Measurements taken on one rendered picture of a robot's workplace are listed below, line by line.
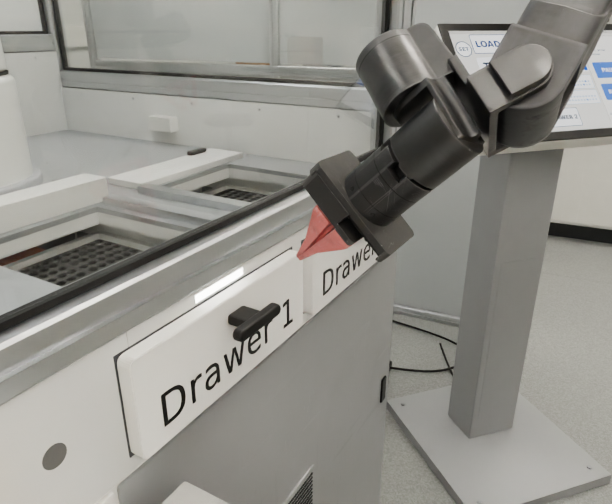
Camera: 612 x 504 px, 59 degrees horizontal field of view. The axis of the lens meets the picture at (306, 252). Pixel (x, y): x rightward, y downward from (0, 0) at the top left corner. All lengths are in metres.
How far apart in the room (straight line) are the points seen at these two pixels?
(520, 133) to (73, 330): 0.38
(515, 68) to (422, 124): 0.07
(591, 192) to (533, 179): 2.06
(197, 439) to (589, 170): 3.08
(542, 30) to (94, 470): 0.51
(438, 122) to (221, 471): 0.49
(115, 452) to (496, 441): 1.41
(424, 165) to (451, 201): 1.81
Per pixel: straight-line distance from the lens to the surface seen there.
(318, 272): 0.74
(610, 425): 2.08
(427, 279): 2.38
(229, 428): 0.69
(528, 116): 0.44
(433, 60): 0.47
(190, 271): 0.55
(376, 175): 0.45
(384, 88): 0.46
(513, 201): 1.45
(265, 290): 0.63
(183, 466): 0.64
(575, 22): 0.47
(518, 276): 1.56
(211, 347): 0.57
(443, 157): 0.43
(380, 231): 0.47
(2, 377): 0.44
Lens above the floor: 1.19
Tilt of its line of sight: 23 degrees down
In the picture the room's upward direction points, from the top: straight up
